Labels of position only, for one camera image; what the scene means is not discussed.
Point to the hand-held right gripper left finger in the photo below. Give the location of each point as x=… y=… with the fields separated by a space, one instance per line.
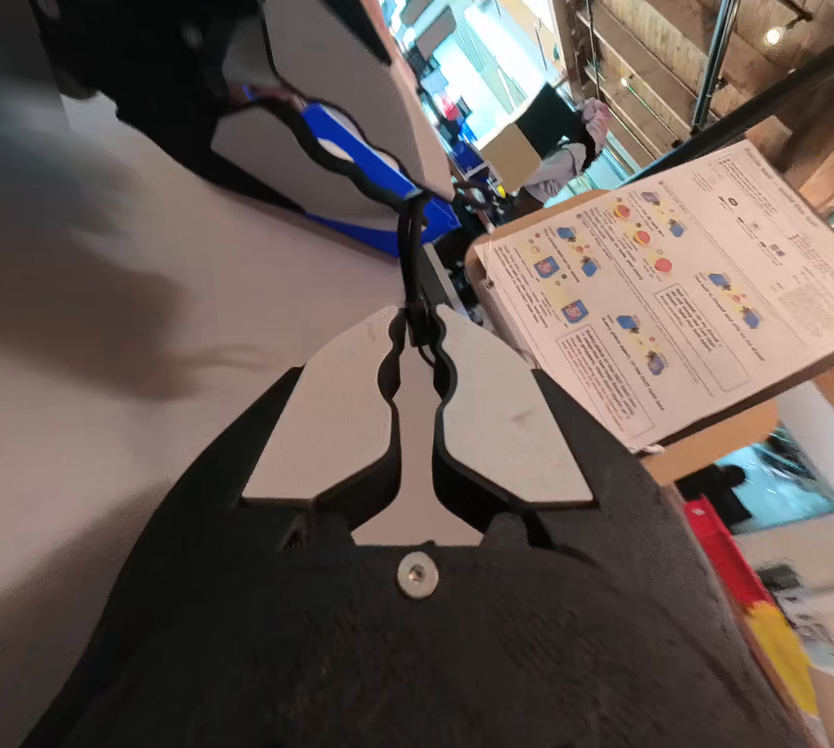
x=319 y=429

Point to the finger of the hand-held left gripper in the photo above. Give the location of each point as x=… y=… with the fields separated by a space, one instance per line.
x=273 y=155
x=352 y=97

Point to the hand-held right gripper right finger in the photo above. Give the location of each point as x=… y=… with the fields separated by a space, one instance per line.
x=515 y=435

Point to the blue plastic bin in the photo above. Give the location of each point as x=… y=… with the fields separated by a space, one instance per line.
x=378 y=237

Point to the black item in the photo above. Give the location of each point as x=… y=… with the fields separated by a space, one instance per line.
x=410 y=240

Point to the wooden display board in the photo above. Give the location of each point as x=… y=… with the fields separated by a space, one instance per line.
x=511 y=149
x=717 y=442

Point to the printed instruction sheet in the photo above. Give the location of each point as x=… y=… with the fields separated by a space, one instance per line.
x=651 y=292

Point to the red plastic bin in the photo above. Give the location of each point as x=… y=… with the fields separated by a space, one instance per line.
x=717 y=546

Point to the yellow plastic bin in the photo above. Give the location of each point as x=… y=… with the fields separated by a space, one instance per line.
x=782 y=657

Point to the silver metal pole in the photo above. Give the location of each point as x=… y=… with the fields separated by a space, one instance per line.
x=723 y=12

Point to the black metal pole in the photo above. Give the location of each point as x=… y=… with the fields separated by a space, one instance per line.
x=749 y=103

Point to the ceiling spot light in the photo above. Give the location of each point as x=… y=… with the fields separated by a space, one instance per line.
x=773 y=35

